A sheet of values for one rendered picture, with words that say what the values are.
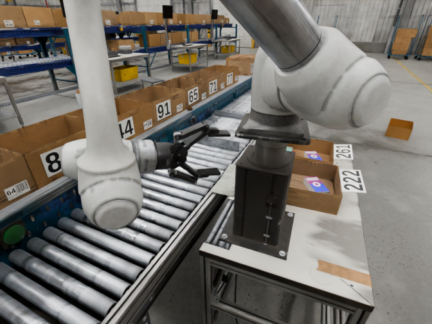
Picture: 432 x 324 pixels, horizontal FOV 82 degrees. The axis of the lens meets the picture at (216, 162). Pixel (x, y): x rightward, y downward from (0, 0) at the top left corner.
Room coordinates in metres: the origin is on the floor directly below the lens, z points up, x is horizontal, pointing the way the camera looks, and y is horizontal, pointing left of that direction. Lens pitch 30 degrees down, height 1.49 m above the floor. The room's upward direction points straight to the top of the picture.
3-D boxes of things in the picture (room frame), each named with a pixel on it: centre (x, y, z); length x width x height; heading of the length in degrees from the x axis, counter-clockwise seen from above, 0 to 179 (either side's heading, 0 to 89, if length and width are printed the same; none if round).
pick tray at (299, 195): (1.03, -0.40, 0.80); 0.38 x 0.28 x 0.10; 70
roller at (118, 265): (0.66, 0.48, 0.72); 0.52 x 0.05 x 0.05; 65
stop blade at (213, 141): (1.57, 0.05, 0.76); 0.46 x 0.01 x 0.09; 65
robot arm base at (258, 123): (0.78, -0.19, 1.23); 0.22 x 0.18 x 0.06; 165
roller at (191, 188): (1.13, 0.26, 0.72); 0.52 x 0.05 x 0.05; 65
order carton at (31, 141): (1.08, 0.79, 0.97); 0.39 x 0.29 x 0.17; 155
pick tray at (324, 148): (1.33, -0.49, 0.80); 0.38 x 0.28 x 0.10; 67
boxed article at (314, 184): (1.02, -0.50, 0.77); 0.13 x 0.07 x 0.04; 7
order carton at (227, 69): (2.85, -0.04, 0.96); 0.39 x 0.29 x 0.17; 155
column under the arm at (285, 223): (0.77, -0.18, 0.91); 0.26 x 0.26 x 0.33; 68
